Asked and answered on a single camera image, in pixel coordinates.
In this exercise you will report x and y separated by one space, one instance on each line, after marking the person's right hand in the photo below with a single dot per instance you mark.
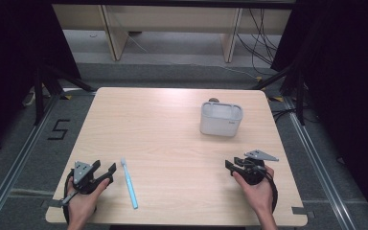
260 195

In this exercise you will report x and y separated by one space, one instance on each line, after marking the light blue toothbrush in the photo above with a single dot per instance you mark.
129 185

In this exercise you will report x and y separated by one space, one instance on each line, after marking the small brown round object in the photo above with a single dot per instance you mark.
214 100

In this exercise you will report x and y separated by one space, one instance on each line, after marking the black metal stand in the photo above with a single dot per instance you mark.
300 96
39 96

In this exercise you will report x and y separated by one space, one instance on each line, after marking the black curtain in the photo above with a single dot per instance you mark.
341 80
16 64

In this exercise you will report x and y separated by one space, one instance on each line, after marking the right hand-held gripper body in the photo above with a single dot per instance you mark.
253 171

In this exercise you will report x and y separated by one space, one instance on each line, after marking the silver floor rail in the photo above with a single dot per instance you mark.
16 163
319 166

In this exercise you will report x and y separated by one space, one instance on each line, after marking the white toothbrush holder grey rim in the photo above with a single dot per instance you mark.
220 123

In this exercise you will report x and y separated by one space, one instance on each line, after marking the person's left hand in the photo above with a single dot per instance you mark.
82 206

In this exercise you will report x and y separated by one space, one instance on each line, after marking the light wooden desk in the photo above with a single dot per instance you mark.
172 22

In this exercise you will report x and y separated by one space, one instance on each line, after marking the grey tape piece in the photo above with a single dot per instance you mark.
302 211
51 203

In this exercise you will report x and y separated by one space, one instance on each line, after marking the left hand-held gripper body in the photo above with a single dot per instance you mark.
82 168

